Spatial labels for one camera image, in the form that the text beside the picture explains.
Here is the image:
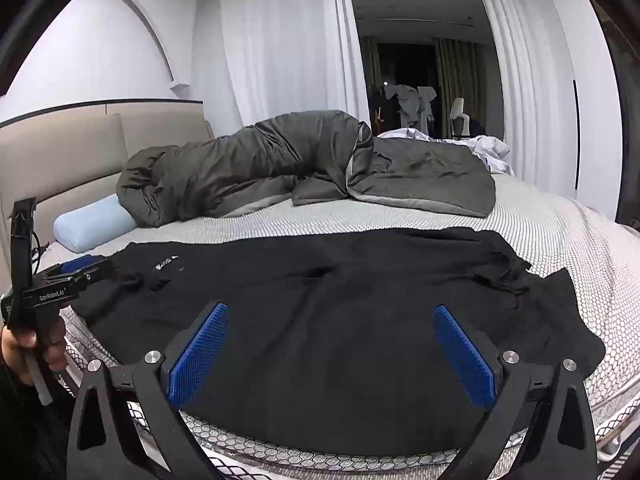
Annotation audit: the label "light blue pillow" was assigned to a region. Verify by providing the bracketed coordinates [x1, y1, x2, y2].
[53, 195, 138, 254]

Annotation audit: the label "person's left forearm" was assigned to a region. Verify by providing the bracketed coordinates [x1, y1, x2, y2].
[0, 365, 76, 480]

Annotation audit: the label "white curtain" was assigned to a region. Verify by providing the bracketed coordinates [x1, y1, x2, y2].
[470, 0, 581, 206]
[220, 0, 373, 138]

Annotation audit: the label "bed with honeycomb cover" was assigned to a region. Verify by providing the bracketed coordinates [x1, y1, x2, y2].
[37, 172, 640, 480]

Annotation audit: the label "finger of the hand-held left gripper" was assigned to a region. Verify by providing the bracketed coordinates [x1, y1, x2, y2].
[37, 259, 115, 292]
[57, 254, 108, 277]

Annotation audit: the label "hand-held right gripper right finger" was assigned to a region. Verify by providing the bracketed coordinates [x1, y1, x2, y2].
[433, 304, 601, 480]

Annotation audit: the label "hanging grey clothes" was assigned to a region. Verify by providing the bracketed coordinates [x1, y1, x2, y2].
[382, 82, 436, 133]

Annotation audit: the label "black pants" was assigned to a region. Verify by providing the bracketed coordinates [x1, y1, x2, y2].
[70, 226, 607, 447]

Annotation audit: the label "white wardrobe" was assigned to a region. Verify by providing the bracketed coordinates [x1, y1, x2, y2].
[525, 0, 623, 221]

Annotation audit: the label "crumpled white sheet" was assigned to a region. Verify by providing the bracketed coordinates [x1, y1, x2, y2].
[377, 127, 516, 177]

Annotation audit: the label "olive drape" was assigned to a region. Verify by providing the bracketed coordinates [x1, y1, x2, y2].
[432, 37, 488, 136]

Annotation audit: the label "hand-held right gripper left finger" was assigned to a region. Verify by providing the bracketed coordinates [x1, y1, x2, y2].
[66, 302, 232, 480]

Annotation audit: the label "person's left hand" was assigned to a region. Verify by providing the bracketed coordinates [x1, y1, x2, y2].
[0, 317, 69, 387]

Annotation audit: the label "grey duvet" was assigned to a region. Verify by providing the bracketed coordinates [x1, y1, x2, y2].
[116, 110, 497, 228]

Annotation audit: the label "white chair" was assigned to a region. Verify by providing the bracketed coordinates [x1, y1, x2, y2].
[450, 98, 472, 140]

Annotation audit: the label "beige padded headboard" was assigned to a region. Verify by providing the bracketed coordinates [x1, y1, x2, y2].
[0, 102, 216, 271]

